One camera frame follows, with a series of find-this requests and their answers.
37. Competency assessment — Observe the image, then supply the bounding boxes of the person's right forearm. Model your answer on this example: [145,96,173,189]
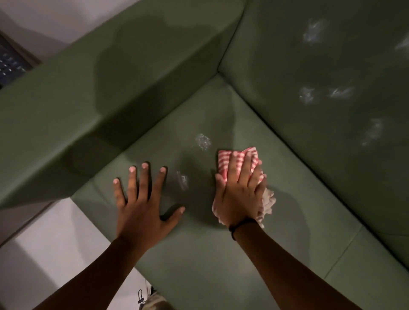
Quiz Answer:
[233,221,363,310]

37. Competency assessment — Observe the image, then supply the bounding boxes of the person's right hand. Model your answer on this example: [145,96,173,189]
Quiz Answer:
[212,151,268,229]

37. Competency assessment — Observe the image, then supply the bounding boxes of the person's left forearm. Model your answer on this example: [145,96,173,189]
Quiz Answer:
[32,236,144,310]

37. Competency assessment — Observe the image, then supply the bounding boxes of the green sofa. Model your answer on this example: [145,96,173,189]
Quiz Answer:
[0,0,409,310]

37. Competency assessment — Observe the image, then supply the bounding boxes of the person's left hand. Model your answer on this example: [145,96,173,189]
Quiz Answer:
[113,162,186,248]

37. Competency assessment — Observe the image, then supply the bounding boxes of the person's trousers with drawstring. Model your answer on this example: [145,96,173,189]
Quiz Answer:
[137,289,174,310]

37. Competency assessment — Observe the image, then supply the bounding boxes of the red white striped cloth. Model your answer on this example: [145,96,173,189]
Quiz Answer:
[212,147,277,229]

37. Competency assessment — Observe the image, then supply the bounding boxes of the dark patterned rug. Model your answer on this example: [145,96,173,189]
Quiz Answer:
[0,31,41,90]

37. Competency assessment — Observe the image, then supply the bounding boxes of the black wrist band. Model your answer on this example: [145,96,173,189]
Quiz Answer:
[229,217,259,241]

